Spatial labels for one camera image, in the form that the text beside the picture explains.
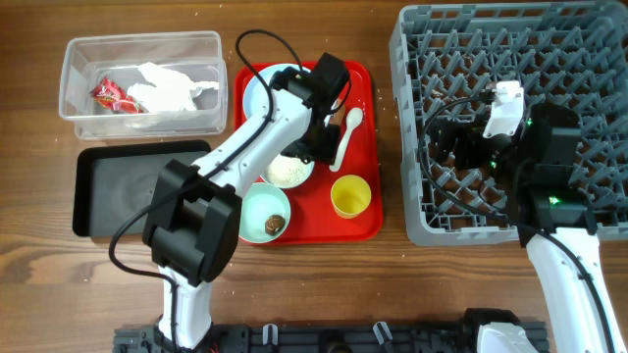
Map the brown mushroom piece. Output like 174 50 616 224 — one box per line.
265 215 287 236

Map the white napkin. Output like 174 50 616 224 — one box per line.
127 62 220 113

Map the white rice pile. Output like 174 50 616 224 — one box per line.
263 155 313 188

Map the red snack wrapper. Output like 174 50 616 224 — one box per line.
89 76 142 114

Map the yellow plastic cup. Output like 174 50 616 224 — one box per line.
331 175 372 219

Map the black waste tray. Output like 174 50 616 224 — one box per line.
72 140 211 238

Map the light green bowl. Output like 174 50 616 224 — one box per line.
239 182 291 244

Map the white plastic spoon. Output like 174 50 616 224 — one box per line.
330 108 364 173

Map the large light blue plate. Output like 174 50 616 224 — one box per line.
241 64 309 122

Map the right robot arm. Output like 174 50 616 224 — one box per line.
422 102 627 352

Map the clear plastic waste bin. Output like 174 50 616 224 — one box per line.
58 30 229 140

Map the red serving tray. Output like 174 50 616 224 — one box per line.
239 61 384 246

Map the grey dishwasher rack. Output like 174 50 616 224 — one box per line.
389 1 627 246

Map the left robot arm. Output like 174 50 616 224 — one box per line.
142 53 350 352

